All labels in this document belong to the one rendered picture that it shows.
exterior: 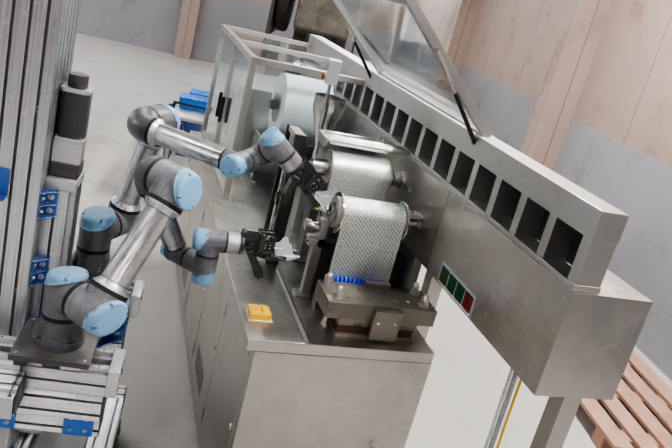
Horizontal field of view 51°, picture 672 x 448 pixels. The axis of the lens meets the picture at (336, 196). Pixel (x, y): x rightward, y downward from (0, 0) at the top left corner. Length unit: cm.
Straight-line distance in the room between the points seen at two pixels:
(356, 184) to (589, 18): 473
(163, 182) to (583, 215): 115
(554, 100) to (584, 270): 531
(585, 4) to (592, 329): 537
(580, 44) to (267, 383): 537
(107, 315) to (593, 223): 130
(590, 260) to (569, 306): 13
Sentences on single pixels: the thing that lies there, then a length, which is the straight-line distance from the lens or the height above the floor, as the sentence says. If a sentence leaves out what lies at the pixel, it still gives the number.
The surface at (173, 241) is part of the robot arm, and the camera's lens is 239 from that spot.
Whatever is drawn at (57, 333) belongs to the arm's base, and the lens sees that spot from 221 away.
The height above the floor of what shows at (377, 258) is 112.
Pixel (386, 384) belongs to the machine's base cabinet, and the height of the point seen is 77.
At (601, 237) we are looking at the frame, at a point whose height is 159.
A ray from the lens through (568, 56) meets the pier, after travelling 706.
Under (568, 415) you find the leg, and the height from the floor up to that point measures 104.
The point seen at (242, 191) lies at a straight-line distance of 343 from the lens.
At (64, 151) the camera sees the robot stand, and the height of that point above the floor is 134.
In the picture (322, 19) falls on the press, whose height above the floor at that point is 159.
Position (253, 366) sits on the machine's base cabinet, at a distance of 232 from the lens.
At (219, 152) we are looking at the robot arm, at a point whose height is 141.
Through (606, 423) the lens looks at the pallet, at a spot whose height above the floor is 11.
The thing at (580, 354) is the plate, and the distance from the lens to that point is 195.
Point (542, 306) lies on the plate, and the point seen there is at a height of 135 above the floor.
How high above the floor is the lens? 202
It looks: 17 degrees down
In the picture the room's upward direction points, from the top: 14 degrees clockwise
